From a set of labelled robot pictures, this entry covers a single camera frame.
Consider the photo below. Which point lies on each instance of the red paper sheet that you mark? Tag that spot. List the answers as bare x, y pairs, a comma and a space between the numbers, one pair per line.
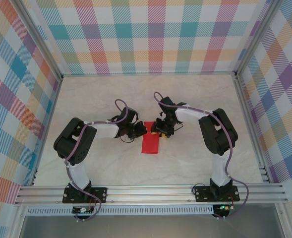
149, 145

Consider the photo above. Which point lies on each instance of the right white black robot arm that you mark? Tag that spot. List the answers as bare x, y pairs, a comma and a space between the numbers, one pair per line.
220, 168

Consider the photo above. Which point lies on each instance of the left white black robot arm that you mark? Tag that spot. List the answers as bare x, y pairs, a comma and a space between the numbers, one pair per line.
78, 171

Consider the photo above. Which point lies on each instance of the grey metal panel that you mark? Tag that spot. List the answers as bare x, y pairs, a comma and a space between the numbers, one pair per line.
148, 226

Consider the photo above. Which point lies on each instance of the control board with green light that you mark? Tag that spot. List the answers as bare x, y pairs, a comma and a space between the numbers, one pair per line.
223, 207

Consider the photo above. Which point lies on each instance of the black control board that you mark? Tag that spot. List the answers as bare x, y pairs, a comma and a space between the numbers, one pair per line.
78, 210

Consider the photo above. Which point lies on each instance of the aluminium frame cross bar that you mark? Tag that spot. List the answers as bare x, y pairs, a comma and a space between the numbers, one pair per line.
148, 75

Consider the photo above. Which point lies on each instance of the aluminium mounting rail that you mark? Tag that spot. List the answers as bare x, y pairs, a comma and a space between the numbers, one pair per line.
148, 194

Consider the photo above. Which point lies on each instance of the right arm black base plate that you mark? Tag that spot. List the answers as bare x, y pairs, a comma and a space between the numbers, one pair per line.
202, 194

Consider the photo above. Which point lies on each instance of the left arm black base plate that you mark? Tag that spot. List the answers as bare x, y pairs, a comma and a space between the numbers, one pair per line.
101, 194

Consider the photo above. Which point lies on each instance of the aluminium side rail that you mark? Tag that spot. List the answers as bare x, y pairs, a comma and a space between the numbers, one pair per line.
252, 131
46, 131

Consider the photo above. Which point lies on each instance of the aluminium frame post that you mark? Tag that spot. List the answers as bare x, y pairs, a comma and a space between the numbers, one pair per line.
40, 39
256, 37

